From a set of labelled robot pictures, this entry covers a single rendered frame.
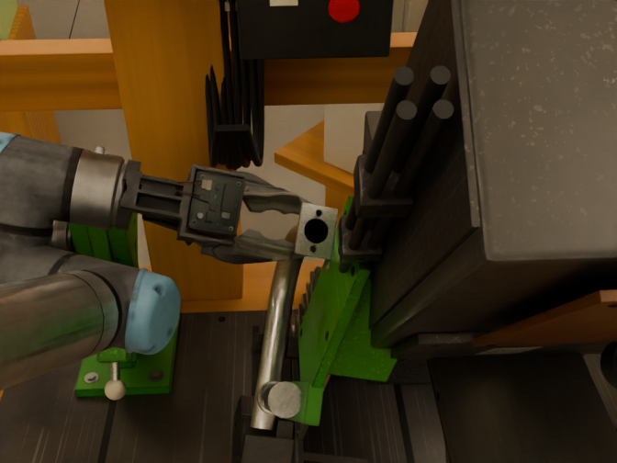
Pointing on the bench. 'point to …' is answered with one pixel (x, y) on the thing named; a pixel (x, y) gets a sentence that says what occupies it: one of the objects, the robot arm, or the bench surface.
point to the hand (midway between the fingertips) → (308, 231)
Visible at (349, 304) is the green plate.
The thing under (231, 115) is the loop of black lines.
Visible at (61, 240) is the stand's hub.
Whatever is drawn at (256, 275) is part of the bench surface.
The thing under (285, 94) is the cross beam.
